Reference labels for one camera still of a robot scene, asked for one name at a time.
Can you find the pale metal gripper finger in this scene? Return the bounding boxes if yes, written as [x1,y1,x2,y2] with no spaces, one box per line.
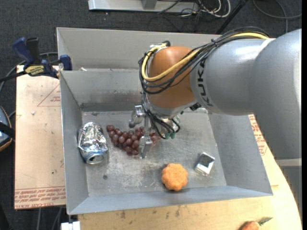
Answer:
[128,105,147,129]
[138,135,154,159]

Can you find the crushed silver drink can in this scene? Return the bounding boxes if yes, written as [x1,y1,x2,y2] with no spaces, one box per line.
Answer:
[77,121,109,165]

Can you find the orange flower-shaped toy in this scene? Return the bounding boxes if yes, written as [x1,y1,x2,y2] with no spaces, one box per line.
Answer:
[161,162,189,192]

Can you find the grey metal bin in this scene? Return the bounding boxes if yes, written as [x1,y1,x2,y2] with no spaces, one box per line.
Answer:
[56,27,273,216]

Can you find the purple toy grape bunch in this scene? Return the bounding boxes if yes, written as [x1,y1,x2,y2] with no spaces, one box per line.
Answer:
[106,125,162,156]

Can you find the small clear square box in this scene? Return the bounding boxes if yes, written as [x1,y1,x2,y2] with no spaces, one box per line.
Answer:
[194,151,216,176]

